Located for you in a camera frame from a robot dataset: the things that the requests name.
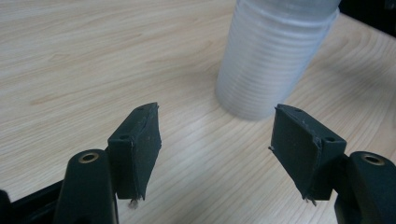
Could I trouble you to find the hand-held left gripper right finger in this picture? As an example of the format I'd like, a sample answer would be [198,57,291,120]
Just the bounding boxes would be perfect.
[269,104,347,201]

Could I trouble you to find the stack of translucent plastic cups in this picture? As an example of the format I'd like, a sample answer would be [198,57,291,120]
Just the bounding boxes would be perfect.
[215,0,342,121]

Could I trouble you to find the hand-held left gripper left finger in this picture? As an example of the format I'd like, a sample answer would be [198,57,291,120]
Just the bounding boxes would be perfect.
[106,102,163,202]

